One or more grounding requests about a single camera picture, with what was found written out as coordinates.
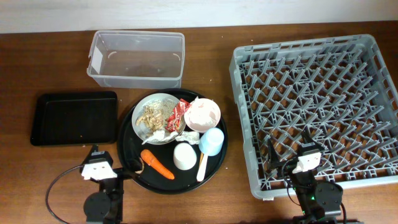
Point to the black rectangular tray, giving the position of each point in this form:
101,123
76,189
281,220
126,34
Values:
63,119

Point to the red snack wrapper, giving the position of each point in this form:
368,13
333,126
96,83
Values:
174,120

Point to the peanut shells and rice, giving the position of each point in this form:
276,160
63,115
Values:
156,114

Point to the round black tray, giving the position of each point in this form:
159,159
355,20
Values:
129,146

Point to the wooden chopstick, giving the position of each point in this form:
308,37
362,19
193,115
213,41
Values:
201,157

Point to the orange carrot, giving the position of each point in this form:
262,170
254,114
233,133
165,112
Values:
152,161

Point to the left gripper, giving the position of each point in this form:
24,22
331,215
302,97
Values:
92,152

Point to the pink bowl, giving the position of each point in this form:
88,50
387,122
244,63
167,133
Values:
202,116

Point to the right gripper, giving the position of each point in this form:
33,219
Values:
273,160

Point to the grey dishwasher rack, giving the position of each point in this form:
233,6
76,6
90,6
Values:
337,88

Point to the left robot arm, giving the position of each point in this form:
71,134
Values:
105,205

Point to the clear plastic bin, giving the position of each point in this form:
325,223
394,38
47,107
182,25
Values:
137,59

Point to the light blue cup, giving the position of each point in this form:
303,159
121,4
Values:
211,142

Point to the grey plate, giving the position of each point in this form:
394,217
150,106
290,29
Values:
141,130

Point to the white cup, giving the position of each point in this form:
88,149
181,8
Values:
184,156

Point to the white plastic fork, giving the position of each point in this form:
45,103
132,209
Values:
202,169

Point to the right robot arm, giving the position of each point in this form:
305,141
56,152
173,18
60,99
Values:
320,201

